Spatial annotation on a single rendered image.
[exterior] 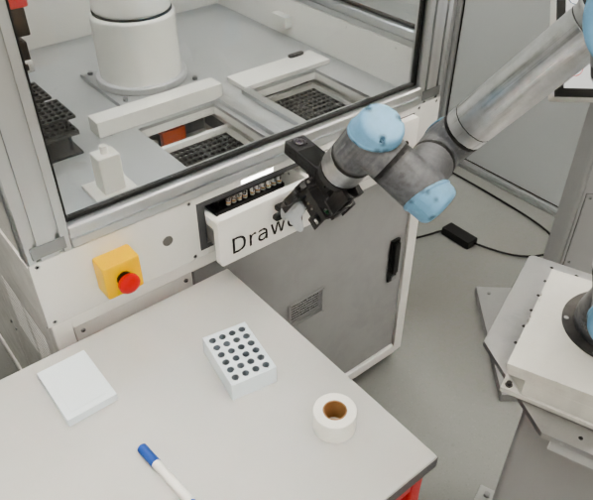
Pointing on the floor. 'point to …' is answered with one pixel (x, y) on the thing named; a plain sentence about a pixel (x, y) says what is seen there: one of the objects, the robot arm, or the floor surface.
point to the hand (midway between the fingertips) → (292, 209)
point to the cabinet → (372, 304)
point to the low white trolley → (187, 419)
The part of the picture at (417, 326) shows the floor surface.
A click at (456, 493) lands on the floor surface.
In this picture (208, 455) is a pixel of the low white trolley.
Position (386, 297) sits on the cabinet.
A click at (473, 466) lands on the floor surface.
